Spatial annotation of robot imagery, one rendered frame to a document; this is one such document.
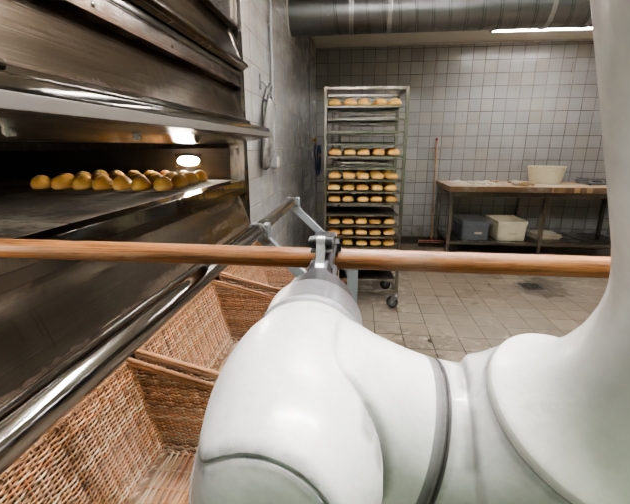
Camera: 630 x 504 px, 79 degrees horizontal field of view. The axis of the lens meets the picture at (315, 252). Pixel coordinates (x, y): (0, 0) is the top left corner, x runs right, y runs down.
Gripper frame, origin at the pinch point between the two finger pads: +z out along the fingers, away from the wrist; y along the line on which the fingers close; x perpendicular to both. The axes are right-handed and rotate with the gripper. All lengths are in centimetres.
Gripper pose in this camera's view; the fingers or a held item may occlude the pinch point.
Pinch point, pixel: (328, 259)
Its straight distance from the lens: 55.8
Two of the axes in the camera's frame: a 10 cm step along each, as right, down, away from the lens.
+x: 10.0, 0.3, -0.9
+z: 1.0, -2.7, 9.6
